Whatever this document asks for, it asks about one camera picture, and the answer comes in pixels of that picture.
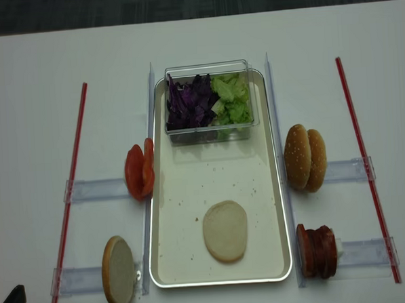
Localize clear track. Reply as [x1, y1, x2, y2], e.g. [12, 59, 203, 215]
[337, 237, 399, 268]
[324, 157, 377, 184]
[48, 261, 145, 297]
[64, 178, 130, 204]

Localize right lower clear track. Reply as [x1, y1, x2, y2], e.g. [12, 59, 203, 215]
[337, 237, 399, 268]

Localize inner tomato slice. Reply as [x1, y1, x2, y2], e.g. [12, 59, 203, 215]
[142, 138, 155, 196]

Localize red rail strip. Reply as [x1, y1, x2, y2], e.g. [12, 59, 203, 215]
[335, 57, 402, 284]
[51, 82, 88, 303]

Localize front sesame bun top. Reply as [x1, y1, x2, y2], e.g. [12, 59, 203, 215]
[284, 124, 311, 190]

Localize white patty pusher block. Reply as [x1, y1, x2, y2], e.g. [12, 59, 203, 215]
[330, 229, 344, 260]

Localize rear sesame bun top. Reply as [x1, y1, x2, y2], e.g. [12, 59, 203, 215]
[305, 129, 328, 193]

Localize purple cabbage shreds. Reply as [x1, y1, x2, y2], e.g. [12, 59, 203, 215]
[166, 74, 218, 131]

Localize tomato slice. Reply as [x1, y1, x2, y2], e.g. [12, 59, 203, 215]
[142, 138, 155, 196]
[124, 144, 144, 201]

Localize outer tomato slice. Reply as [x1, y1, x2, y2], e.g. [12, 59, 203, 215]
[124, 144, 144, 201]

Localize left red rail strip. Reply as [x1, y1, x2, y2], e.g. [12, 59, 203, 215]
[51, 82, 88, 303]

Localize sesame bun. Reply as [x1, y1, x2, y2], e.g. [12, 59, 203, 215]
[284, 124, 311, 190]
[305, 129, 328, 193]

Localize left lower clear track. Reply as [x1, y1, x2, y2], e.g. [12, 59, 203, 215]
[48, 261, 145, 297]

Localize green lettuce pieces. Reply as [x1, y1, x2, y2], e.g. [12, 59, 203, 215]
[211, 73, 252, 125]

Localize left upper clear track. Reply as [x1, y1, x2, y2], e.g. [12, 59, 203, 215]
[64, 178, 130, 204]

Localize right upper clear track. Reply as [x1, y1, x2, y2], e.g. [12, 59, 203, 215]
[324, 157, 377, 184]

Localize bun bottom on tray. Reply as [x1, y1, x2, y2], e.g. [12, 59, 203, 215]
[202, 200, 248, 263]

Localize rear meat patties stack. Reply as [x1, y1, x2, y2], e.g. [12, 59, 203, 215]
[309, 225, 338, 279]

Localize front meat patty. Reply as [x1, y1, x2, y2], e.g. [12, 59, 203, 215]
[296, 224, 316, 278]

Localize left clear long rail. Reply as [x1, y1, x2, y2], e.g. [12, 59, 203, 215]
[140, 63, 155, 295]

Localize clear plastic salad box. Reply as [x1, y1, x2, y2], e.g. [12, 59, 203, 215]
[164, 59, 259, 145]

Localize silver metal tray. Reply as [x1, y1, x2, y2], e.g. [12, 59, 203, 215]
[149, 70, 292, 289]

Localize upright bun bottom slice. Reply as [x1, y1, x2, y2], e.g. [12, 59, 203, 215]
[101, 235, 136, 303]

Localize right red rail strip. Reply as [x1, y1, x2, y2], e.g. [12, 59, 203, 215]
[335, 57, 402, 284]

